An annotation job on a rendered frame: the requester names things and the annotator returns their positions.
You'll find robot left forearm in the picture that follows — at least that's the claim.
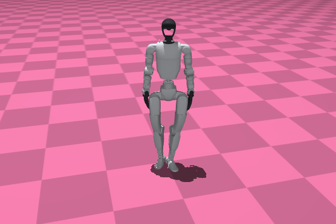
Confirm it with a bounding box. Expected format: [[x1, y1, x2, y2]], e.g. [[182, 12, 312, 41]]
[[186, 75, 195, 94]]

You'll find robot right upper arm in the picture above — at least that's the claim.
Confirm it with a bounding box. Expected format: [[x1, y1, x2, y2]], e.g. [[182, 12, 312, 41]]
[[145, 44, 156, 76]]

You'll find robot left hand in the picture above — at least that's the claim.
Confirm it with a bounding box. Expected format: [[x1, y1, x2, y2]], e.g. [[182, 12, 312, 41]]
[[187, 91, 194, 110]]

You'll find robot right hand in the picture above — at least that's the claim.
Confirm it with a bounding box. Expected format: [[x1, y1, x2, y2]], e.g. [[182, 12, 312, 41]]
[[143, 91, 149, 108]]

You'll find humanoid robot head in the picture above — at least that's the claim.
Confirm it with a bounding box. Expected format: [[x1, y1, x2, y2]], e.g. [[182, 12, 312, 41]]
[[162, 18, 176, 44]]

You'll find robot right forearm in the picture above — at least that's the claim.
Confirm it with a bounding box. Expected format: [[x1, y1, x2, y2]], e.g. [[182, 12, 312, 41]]
[[142, 69, 152, 95]]

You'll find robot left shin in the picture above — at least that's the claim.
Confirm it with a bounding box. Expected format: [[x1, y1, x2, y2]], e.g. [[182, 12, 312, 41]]
[[168, 132, 181, 161]]

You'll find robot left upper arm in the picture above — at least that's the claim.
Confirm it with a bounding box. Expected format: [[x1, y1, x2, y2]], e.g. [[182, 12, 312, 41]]
[[181, 44, 194, 76]]

